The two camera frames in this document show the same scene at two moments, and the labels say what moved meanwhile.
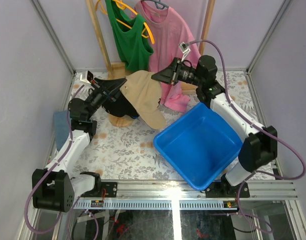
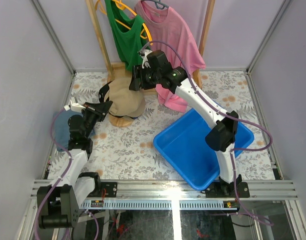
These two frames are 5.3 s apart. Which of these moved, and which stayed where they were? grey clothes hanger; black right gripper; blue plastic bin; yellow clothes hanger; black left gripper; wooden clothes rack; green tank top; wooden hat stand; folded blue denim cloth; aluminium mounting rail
Moved: black right gripper; black left gripper
Stayed: aluminium mounting rail; blue plastic bin; wooden hat stand; folded blue denim cloth; yellow clothes hanger; green tank top; wooden clothes rack; grey clothes hanger
